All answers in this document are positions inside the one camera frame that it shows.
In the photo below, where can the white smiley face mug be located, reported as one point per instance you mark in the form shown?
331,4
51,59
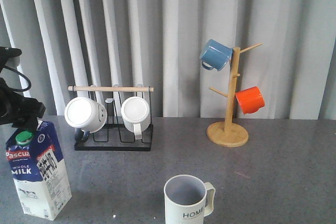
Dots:
86,116

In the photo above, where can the blue white milk carton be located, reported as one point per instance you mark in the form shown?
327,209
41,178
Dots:
39,172

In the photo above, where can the wooden mug tree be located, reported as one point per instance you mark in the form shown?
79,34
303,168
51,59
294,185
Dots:
226,133

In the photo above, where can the orange enamel mug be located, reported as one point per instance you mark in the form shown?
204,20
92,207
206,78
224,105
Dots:
250,100

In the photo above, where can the blue enamel mug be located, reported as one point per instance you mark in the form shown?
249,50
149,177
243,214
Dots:
215,55

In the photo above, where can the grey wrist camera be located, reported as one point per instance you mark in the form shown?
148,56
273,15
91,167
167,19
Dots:
10,57

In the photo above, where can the white HOME cup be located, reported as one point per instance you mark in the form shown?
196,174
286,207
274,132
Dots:
188,199

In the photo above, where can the black wire mug rack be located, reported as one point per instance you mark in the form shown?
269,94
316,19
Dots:
114,136

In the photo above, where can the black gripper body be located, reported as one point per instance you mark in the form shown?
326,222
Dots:
20,111

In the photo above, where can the white ribbed mug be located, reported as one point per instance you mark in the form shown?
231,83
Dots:
136,115

